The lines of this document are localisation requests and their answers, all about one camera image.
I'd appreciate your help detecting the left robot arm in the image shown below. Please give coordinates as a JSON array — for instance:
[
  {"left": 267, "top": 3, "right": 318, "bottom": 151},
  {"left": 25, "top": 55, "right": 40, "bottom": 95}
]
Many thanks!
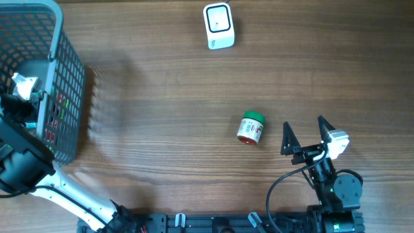
[{"left": 1, "top": 93, "right": 136, "bottom": 232}]

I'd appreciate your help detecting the white barcode scanner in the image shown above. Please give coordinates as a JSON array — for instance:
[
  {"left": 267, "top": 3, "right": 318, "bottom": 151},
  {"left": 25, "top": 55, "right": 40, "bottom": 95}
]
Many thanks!
[{"left": 203, "top": 2, "right": 235, "bottom": 50}]

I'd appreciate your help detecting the green lid jar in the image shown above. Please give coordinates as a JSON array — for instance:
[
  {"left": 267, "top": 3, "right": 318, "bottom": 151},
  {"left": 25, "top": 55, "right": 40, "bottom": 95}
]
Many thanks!
[{"left": 237, "top": 111, "right": 266, "bottom": 145}]

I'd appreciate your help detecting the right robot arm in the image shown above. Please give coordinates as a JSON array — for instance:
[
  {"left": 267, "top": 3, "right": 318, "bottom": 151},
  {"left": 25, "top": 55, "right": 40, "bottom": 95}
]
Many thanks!
[{"left": 281, "top": 116, "right": 365, "bottom": 233}]

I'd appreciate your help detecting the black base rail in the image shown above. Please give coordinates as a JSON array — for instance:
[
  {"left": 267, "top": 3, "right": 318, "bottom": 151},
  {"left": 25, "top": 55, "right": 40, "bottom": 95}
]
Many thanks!
[{"left": 77, "top": 212, "right": 365, "bottom": 233}]

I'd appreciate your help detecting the grey plastic mesh basket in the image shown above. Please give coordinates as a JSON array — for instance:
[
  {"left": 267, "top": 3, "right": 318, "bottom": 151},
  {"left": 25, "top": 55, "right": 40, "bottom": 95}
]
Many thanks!
[{"left": 1, "top": 1, "right": 86, "bottom": 166}]

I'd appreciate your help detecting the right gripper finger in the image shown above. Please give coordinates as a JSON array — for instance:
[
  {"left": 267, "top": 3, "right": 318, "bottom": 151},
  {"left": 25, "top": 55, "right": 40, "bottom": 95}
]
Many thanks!
[
  {"left": 318, "top": 115, "right": 336, "bottom": 142},
  {"left": 281, "top": 122, "right": 301, "bottom": 155}
]

